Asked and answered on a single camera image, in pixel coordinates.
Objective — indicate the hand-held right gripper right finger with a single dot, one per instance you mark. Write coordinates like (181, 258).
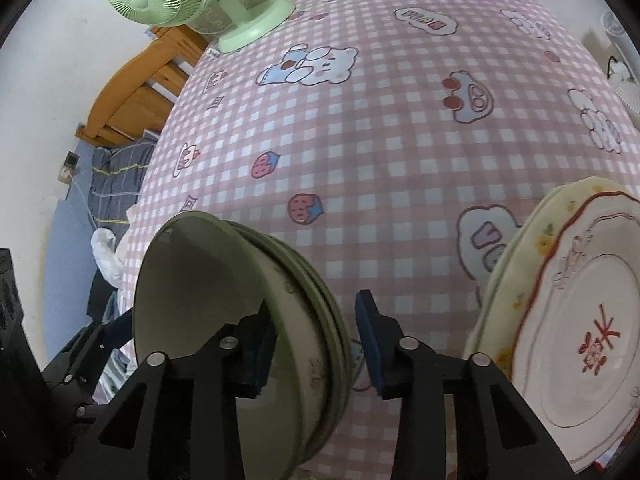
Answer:
(372, 340)

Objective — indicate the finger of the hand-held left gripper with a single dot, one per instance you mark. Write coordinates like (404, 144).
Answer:
(120, 327)

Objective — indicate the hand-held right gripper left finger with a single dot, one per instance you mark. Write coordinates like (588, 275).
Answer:
(260, 360)

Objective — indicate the green rimmed floral bowl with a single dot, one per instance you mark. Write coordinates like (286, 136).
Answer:
(346, 360)
(330, 355)
(200, 285)

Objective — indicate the large yellow floral plate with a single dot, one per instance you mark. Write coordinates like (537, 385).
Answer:
(482, 325)

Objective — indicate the small red patterned plate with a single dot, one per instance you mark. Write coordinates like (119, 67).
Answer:
(575, 320)

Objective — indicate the dark cloth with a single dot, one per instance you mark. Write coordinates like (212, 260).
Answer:
(102, 300)

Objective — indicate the blue grey clothing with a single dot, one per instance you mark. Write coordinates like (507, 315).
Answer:
(117, 365)

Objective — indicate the white plastic bag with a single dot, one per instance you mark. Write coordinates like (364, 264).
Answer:
(107, 255)

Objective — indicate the grey plaid pillow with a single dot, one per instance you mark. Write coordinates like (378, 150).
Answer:
(117, 180)

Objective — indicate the pink checked tablecloth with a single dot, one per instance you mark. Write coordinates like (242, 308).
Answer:
(375, 160)

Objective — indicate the wooden bed headboard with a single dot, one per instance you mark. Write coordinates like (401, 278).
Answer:
(135, 95)

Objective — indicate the green desk fan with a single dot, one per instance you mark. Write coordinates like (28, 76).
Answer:
(150, 0)

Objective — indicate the white floor fan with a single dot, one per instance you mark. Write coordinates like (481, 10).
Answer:
(630, 90)

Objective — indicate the white wall switch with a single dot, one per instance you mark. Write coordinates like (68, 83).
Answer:
(65, 175)

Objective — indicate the black wall socket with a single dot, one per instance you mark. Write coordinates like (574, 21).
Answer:
(72, 160)

